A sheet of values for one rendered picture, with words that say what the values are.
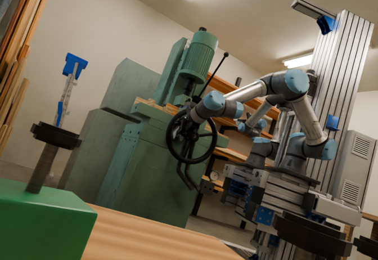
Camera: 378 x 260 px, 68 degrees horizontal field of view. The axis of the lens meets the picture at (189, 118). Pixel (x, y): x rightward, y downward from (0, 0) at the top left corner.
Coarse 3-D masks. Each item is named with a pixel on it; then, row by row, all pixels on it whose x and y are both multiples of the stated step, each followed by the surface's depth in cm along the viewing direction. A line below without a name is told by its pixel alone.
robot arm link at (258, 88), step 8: (256, 80) 141; (264, 80) 140; (240, 88) 136; (248, 88) 135; (256, 88) 137; (264, 88) 139; (224, 96) 130; (232, 96) 130; (240, 96) 132; (248, 96) 134; (256, 96) 138
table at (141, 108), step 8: (136, 104) 162; (144, 104) 153; (136, 112) 154; (144, 112) 153; (152, 112) 155; (160, 112) 156; (160, 120) 156; (168, 120) 158; (208, 136) 168; (224, 144) 172
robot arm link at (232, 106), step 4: (228, 100) 114; (228, 104) 112; (232, 104) 114; (236, 104) 115; (240, 104) 117; (224, 108) 111; (228, 108) 112; (232, 108) 113; (236, 108) 114; (240, 108) 116; (224, 112) 112; (228, 112) 113; (232, 112) 114; (236, 112) 114; (240, 112) 116; (216, 116) 122; (220, 116) 119; (224, 116) 115; (228, 116) 115; (232, 116) 116; (236, 116) 116; (240, 116) 117
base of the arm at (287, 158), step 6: (288, 156) 157; (294, 156) 154; (300, 156) 154; (282, 162) 158; (288, 162) 154; (294, 162) 153; (300, 162) 153; (288, 168) 152; (294, 168) 151; (300, 168) 151
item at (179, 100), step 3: (177, 96) 183; (180, 96) 177; (183, 96) 174; (186, 96) 175; (174, 99) 186; (177, 99) 180; (180, 99) 175; (183, 99) 174; (186, 99) 175; (174, 102) 183; (177, 102) 177; (180, 102) 174; (183, 102) 174; (174, 105) 182; (177, 105) 179; (180, 105) 176
